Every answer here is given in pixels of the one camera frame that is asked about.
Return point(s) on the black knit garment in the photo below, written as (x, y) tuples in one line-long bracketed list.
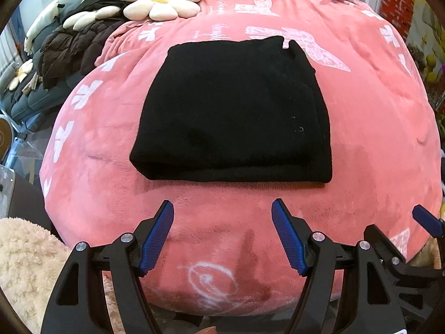
[(229, 111)]

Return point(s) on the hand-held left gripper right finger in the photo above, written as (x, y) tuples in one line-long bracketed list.
[(288, 236)]

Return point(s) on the small cream flower pillow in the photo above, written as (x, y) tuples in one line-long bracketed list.
[(21, 74)]

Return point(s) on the cream fluffy blanket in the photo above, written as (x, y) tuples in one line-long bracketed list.
[(24, 250)]

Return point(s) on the yellow flower plant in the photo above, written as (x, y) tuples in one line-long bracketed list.
[(431, 76)]

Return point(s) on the dark brown furniture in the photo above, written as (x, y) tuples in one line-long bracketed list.
[(24, 198)]

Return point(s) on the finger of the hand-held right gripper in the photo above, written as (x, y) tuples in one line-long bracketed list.
[(379, 240), (427, 220)]

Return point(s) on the dark brown puffer jacket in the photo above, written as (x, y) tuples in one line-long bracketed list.
[(69, 48)]

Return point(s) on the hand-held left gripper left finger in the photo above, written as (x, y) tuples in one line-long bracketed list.
[(156, 236)]

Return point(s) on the grey-blue sofa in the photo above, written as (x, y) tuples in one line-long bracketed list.
[(27, 104)]

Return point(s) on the pink printed blanket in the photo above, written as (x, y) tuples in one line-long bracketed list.
[(365, 111)]

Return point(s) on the round wooden disc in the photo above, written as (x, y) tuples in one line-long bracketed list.
[(4, 139)]

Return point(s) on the white long plush toy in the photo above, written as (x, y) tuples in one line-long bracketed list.
[(41, 21)]

